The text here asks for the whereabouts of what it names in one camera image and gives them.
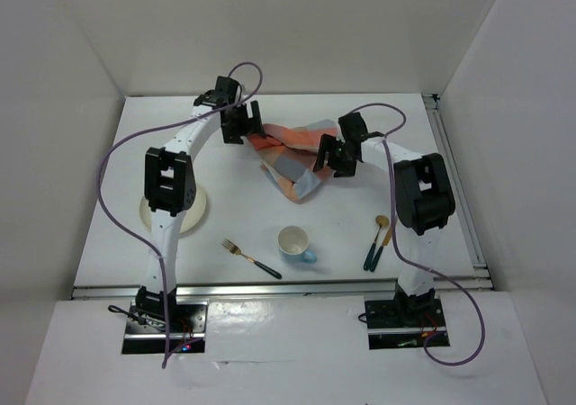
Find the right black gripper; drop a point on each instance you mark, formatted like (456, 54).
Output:
(346, 170)

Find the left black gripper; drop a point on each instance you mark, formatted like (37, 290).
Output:
(231, 136)

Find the checkered orange blue cloth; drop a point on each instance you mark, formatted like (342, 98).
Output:
(288, 156)

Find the gold spoon green handle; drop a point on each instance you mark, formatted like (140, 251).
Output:
(382, 222)

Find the light blue mug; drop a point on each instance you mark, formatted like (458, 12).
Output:
(294, 246)

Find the gold knife green handle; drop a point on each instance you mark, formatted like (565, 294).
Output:
(378, 253)

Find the cream round plate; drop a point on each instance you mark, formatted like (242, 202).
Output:
(192, 217)

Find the gold fork green handle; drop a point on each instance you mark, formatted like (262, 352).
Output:
(236, 251)

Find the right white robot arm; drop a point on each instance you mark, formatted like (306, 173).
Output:
(422, 202)

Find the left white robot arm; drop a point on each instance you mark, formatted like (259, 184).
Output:
(170, 188)

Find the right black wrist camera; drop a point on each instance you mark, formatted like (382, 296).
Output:
(353, 127)

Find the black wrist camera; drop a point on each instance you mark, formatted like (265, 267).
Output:
(226, 91)
(353, 127)

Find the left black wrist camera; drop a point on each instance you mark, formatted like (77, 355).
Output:
(226, 91)

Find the aluminium right side rail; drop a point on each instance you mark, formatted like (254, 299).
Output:
(480, 268)

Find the aluminium rail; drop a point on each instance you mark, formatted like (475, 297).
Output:
(480, 268)
(246, 290)

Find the aluminium front rail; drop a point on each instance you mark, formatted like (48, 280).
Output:
(246, 290)

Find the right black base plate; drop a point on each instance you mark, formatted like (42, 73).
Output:
(387, 329)

